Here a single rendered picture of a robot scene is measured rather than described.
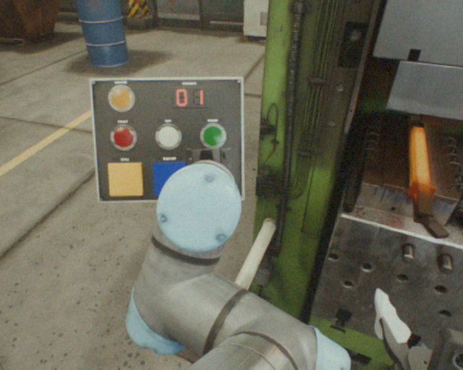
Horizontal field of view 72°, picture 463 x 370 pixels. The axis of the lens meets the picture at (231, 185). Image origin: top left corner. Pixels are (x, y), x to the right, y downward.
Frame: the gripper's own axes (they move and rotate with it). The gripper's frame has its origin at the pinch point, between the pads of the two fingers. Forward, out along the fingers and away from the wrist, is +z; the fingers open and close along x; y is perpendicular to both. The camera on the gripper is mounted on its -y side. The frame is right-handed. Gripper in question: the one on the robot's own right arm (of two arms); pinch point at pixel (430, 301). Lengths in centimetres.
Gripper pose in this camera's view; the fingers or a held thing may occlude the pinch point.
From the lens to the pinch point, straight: 60.1
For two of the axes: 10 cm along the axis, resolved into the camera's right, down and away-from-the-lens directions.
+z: 4.0, -5.6, 7.3
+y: 0.0, 7.9, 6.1
